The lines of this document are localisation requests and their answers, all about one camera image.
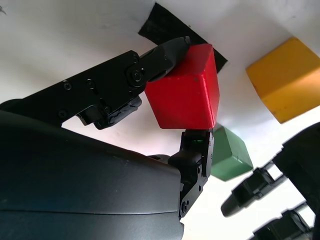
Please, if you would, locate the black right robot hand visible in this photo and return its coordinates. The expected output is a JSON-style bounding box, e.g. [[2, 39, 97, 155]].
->
[[0, 36, 215, 240]]

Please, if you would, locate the black tape strip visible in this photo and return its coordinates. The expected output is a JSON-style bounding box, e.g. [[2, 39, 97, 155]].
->
[[137, 2, 229, 75]]

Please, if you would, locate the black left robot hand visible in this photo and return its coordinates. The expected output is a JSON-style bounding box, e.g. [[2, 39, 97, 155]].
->
[[220, 123, 320, 240]]

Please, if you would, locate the red cube block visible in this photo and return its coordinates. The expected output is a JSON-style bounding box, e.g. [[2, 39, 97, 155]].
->
[[144, 43, 220, 130]]

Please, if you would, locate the yellow cube block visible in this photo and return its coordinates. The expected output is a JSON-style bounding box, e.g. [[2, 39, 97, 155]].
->
[[245, 36, 320, 125]]

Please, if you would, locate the green cube block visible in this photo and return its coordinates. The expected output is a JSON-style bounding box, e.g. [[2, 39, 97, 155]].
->
[[210, 124, 254, 182]]

